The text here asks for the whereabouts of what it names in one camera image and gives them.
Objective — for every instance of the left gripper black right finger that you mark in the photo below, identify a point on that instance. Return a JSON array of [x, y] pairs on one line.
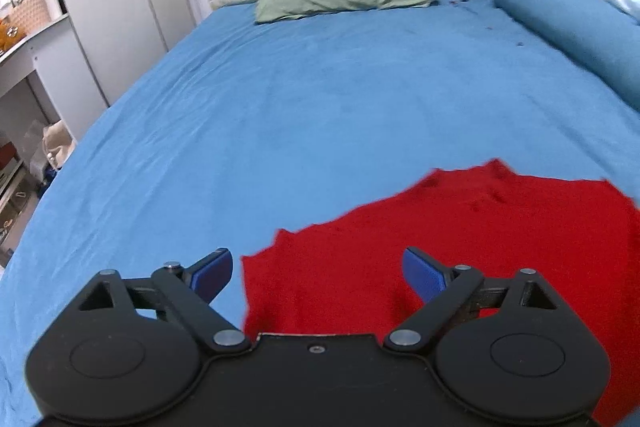
[[465, 311]]

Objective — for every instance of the woven basket on desk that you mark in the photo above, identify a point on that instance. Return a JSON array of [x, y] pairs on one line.
[[21, 21]]

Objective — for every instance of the blue bed sheet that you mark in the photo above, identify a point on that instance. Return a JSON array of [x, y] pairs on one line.
[[245, 129]]

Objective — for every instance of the white desk shelf unit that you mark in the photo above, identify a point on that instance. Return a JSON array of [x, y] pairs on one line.
[[46, 76]]

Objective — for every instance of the beige bag on floor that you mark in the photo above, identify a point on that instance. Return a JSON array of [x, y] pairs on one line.
[[57, 144]]

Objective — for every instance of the red knit sweater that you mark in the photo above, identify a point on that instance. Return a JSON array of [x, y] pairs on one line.
[[344, 276]]

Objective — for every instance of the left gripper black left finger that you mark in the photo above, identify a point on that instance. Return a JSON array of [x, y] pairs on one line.
[[167, 312]]

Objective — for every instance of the rolled blue duvet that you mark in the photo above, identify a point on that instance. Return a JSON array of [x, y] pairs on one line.
[[592, 33]]

